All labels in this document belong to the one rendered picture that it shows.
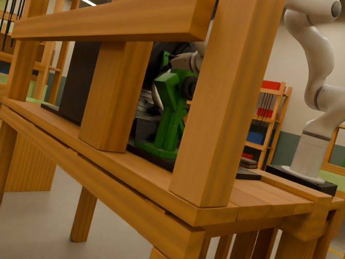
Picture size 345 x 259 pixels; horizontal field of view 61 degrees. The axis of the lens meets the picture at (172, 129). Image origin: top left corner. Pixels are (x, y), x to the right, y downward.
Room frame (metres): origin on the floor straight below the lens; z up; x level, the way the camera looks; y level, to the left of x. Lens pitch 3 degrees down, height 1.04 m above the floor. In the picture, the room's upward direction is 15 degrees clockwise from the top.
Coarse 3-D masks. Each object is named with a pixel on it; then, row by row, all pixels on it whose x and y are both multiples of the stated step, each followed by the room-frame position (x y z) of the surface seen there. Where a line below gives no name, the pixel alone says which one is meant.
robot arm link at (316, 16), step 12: (288, 0) 1.07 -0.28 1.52; (300, 0) 1.08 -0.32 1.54; (312, 0) 1.07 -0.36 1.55; (324, 0) 1.06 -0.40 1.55; (336, 0) 1.07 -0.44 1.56; (300, 12) 1.10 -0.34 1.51; (312, 12) 1.08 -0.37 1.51; (324, 12) 1.06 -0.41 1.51; (336, 12) 1.07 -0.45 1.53; (312, 24) 1.14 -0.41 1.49; (324, 24) 1.12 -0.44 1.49
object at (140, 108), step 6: (144, 90) 1.17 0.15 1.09; (144, 96) 1.16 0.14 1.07; (150, 96) 1.19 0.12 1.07; (138, 102) 1.15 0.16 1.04; (144, 102) 1.16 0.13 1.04; (150, 102) 1.18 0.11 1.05; (138, 108) 1.14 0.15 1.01; (144, 108) 1.17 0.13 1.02; (150, 108) 1.18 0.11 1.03; (138, 114) 1.14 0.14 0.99; (144, 114) 1.16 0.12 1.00; (150, 114) 1.19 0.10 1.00; (150, 120) 1.18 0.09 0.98; (156, 120) 1.21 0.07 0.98
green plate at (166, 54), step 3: (165, 51) 1.24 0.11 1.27; (162, 54) 1.24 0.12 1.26; (165, 54) 1.24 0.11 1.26; (168, 54) 1.26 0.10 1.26; (162, 57) 1.24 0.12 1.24; (165, 57) 1.24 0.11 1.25; (162, 60) 1.24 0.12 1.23; (165, 60) 1.24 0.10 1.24; (168, 60) 1.25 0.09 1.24; (162, 63) 1.23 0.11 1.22; (165, 63) 1.24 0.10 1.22; (162, 66) 1.23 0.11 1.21; (159, 72) 1.26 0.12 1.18
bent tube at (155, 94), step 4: (172, 68) 1.21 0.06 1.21; (164, 72) 1.19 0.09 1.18; (152, 84) 1.16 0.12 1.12; (152, 88) 1.15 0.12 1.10; (156, 88) 1.15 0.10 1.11; (152, 92) 1.15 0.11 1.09; (156, 92) 1.15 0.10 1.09; (152, 96) 1.15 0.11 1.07; (156, 96) 1.14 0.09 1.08; (152, 100) 1.16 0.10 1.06; (156, 100) 1.15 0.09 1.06; (160, 100) 1.16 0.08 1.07; (156, 104) 1.15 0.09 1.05; (160, 104) 1.15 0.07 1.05
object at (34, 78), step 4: (0, 24) 8.15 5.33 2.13; (4, 24) 8.17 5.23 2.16; (4, 28) 8.19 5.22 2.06; (12, 28) 8.41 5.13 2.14; (4, 32) 8.17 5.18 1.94; (8, 32) 8.25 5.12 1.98; (44, 44) 9.15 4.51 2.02; (0, 68) 8.32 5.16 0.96; (0, 72) 8.31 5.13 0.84; (4, 72) 8.42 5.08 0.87; (48, 72) 9.32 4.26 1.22; (32, 76) 9.05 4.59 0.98; (36, 76) 9.14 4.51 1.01; (32, 80) 9.07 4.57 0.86; (36, 80) 9.17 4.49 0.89
